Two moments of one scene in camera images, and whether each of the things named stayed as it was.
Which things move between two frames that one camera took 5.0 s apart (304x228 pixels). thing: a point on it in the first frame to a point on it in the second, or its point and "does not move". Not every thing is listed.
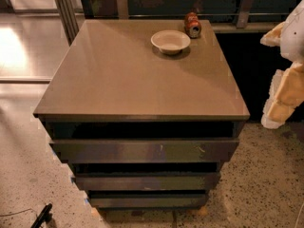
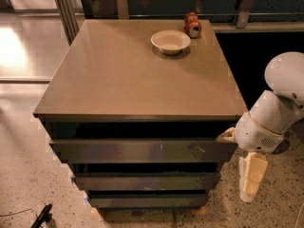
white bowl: (170, 42) does not move
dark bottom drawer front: (148, 200) does not move
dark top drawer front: (144, 150) does not move
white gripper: (294, 41) to (256, 137)
